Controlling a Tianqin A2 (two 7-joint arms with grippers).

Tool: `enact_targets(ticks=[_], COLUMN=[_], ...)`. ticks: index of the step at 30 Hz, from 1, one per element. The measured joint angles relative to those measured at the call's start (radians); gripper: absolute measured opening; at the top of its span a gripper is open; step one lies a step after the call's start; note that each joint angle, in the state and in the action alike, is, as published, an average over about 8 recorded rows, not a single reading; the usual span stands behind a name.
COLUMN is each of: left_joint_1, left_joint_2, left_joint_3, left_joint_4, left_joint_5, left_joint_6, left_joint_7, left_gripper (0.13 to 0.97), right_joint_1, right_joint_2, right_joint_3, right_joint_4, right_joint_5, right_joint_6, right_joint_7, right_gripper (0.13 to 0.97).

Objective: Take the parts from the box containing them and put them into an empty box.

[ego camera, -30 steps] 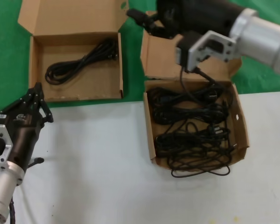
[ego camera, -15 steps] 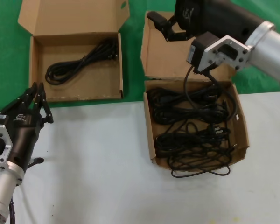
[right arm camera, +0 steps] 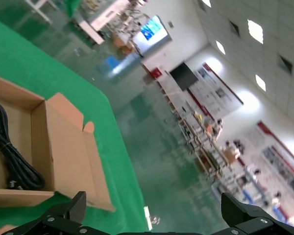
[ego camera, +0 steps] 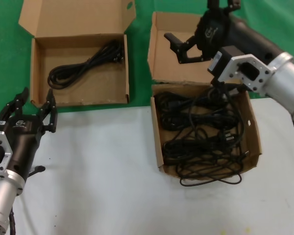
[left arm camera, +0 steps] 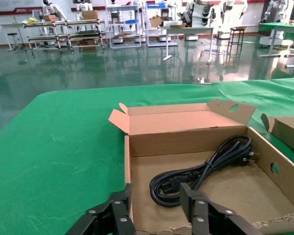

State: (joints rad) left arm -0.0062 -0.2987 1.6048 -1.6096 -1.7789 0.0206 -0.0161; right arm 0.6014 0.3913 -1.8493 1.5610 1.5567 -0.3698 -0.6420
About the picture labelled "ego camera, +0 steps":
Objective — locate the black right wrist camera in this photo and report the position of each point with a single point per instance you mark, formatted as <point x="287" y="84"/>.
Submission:
<point x="225" y="55"/>

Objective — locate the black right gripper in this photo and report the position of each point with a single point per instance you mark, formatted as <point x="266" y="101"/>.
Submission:
<point x="215" y="31"/>

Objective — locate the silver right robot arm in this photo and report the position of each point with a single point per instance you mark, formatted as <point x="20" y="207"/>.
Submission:
<point x="284" y="83"/>

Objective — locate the silver left camera bracket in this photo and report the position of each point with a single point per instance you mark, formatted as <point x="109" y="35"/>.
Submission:
<point x="1" y="139"/>

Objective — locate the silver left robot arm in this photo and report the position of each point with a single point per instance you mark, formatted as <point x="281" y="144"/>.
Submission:
<point x="0" y="195"/>

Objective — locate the cardboard box with intact lid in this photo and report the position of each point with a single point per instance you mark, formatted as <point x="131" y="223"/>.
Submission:
<point x="76" y="17"/>

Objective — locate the black left wrist connector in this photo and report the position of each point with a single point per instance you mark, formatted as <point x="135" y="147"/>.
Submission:
<point x="39" y="169"/>

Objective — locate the green tablecloth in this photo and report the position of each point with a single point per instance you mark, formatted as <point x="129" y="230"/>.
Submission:
<point x="5" y="61"/>

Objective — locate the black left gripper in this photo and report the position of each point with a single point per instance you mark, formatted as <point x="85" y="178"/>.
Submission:
<point x="24" y="132"/>

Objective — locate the cardboard box with torn lid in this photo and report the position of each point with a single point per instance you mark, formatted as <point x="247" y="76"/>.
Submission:
<point x="171" y="66"/>

